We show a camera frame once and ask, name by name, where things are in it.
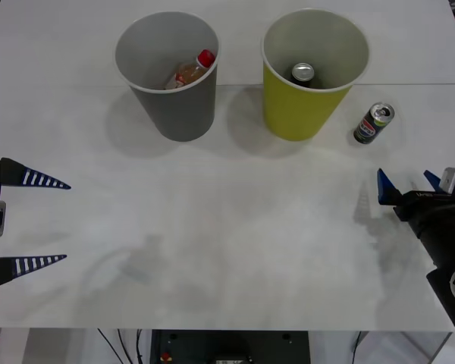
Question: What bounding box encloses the plain black drink can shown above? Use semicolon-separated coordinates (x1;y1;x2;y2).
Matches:
290;62;316;88

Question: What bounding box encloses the black can with blue-red print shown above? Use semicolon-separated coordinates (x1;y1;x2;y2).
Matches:
353;101;396;145

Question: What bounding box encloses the yellow-green plastic waste bin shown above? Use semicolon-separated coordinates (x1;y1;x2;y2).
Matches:
260;8;370;143

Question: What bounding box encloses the red-capped plastic bottle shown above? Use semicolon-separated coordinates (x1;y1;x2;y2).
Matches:
162;49;217;91

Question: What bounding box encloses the grey plastic waste bin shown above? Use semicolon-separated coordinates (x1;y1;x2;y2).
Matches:
115;11;221;143

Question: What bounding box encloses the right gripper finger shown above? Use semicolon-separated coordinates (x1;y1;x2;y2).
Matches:
376;168;406;207
423;170;444;191

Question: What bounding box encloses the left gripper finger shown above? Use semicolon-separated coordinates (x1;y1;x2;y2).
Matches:
0;156;72;190
0;254;68;290

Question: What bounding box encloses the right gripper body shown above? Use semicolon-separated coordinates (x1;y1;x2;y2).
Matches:
392;187;455;224

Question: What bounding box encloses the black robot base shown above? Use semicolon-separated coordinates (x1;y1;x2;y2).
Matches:
150;329;310;364

